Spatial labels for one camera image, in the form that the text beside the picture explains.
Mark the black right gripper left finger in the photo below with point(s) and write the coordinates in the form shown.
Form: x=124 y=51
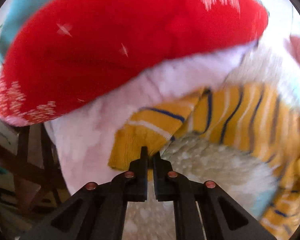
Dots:
x=97 y=211

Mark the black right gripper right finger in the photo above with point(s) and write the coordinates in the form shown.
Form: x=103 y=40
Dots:
x=203 y=210

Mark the yellow striped knit sweater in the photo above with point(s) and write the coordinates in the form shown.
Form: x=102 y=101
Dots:
x=252 y=118

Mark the dark wooden chair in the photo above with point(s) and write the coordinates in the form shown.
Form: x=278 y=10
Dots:
x=31 y=182

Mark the heart-patterned white bed blanket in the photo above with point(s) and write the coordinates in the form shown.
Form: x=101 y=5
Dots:
x=85 y=137

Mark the teal cushion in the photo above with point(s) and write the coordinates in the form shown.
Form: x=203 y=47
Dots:
x=20 y=11

